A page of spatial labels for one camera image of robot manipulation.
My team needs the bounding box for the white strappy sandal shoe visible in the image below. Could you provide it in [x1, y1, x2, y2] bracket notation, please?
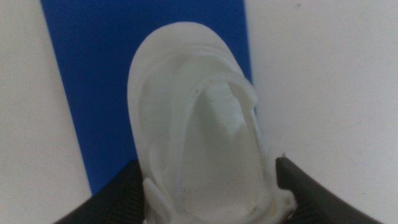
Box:
[126, 21, 298, 224]

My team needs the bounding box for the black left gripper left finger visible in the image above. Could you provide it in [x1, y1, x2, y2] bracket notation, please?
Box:
[53, 159, 146, 224]

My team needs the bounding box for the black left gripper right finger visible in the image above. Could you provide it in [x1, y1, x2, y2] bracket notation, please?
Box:
[275, 156, 384, 224]

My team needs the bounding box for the blue rectangular mat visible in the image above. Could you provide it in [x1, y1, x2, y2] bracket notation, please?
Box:
[39, 0, 257, 195]

